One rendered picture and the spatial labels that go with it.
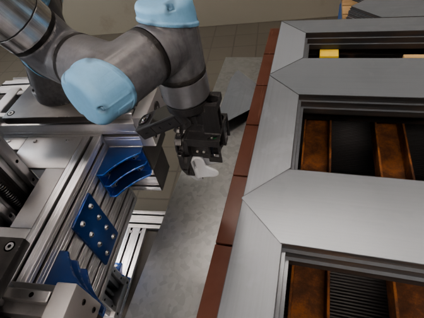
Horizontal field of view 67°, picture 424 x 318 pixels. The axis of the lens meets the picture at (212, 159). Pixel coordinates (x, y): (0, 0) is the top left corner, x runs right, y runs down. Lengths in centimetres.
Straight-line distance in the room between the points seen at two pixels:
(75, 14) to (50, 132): 296
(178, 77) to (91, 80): 13
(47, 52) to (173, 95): 17
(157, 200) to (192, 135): 132
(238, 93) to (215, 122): 68
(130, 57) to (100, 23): 332
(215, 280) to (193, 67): 39
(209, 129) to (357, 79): 56
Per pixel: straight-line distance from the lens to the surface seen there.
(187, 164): 57
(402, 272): 67
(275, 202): 67
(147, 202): 185
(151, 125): 57
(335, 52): 121
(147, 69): 40
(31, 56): 48
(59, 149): 82
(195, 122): 53
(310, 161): 100
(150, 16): 42
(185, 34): 43
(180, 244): 87
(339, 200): 69
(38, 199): 74
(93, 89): 37
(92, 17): 372
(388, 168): 102
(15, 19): 45
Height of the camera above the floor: 143
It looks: 47 degrees down
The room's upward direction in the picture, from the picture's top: 12 degrees counter-clockwise
